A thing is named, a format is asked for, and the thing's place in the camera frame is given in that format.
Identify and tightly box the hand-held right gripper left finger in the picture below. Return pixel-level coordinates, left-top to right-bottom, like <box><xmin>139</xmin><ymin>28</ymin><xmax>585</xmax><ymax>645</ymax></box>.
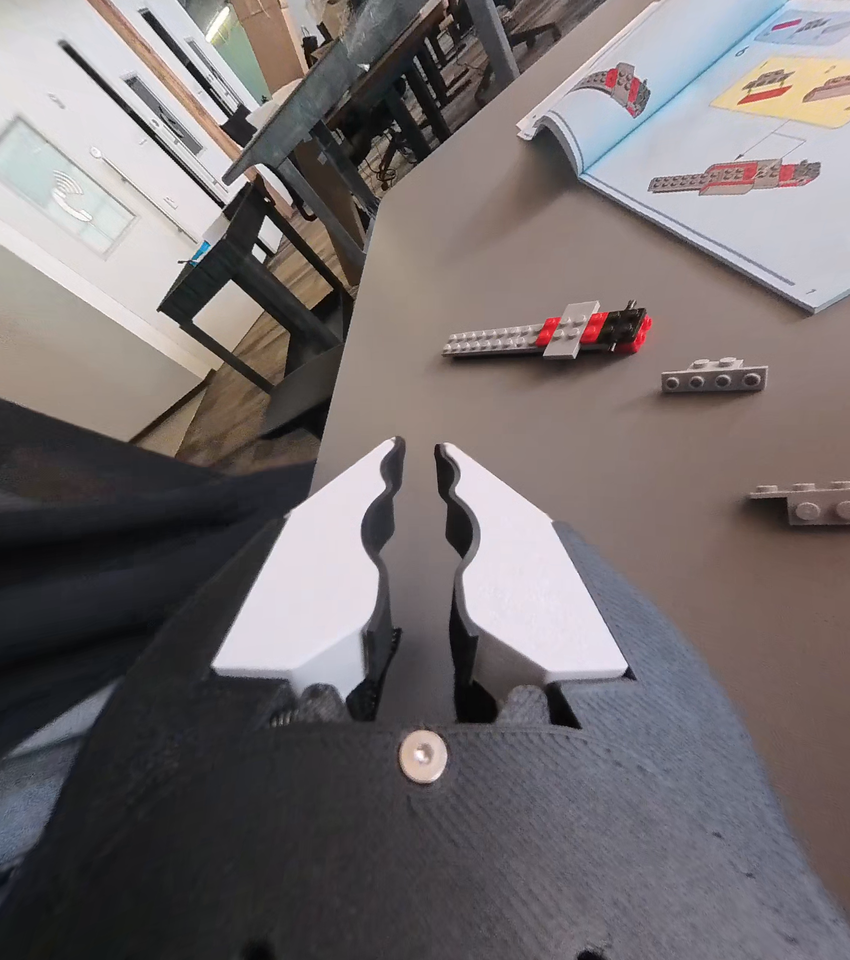
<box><xmin>211</xmin><ymin>437</ymin><xmax>405</xmax><ymax>723</ymax></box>

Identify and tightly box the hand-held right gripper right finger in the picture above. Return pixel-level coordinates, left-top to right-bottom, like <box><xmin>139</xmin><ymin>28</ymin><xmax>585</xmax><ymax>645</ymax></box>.
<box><xmin>434</xmin><ymin>442</ymin><xmax>630</xmax><ymax>725</ymax></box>

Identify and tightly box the grey plate with red bricks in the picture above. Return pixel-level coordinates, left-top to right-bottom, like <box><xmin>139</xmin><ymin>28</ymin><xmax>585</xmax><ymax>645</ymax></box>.
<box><xmin>442</xmin><ymin>300</ymin><xmax>653</xmax><ymax>363</ymax></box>

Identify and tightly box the grey bracket toy brick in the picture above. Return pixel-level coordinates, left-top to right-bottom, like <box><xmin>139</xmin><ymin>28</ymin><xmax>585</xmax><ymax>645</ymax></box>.
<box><xmin>661</xmin><ymin>357</ymin><xmax>769</xmax><ymax>395</ymax></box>
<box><xmin>749</xmin><ymin>476</ymin><xmax>850</xmax><ymax>528</ymax></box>

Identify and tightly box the black mesh office chair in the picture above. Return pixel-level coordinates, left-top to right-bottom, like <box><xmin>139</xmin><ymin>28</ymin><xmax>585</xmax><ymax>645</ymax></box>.
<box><xmin>260</xmin><ymin>348</ymin><xmax>343</xmax><ymax>440</ymax></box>

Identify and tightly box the person's black hoodie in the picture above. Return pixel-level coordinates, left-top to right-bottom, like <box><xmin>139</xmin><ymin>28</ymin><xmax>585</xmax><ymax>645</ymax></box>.
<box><xmin>0</xmin><ymin>375</ymin><xmax>317</xmax><ymax>789</ymax></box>

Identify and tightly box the black side table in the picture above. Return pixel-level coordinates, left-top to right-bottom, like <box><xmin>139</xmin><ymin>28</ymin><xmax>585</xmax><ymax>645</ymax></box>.
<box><xmin>157</xmin><ymin>180</ymin><xmax>343</xmax><ymax>391</ymax></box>

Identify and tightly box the open instruction booklet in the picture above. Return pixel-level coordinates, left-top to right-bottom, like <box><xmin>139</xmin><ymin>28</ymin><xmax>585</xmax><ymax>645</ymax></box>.
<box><xmin>516</xmin><ymin>0</ymin><xmax>850</xmax><ymax>315</ymax></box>

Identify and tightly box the frosted window with phone sign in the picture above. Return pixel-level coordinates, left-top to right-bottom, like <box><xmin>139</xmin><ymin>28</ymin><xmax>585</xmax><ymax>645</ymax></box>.
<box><xmin>0</xmin><ymin>116</ymin><xmax>139</xmax><ymax>260</ymax></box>

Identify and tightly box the cardboard box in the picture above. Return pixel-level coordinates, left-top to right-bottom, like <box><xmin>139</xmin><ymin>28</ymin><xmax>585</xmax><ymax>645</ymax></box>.
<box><xmin>230</xmin><ymin>0</ymin><xmax>306</xmax><ymax>95</ymax></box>

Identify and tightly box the wooden post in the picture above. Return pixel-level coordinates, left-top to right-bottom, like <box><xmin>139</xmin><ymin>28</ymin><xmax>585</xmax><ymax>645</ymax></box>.
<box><xmin>87</xmin><ymin>0</ymin><xmax>246</xmax><ymax>162</ymax></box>

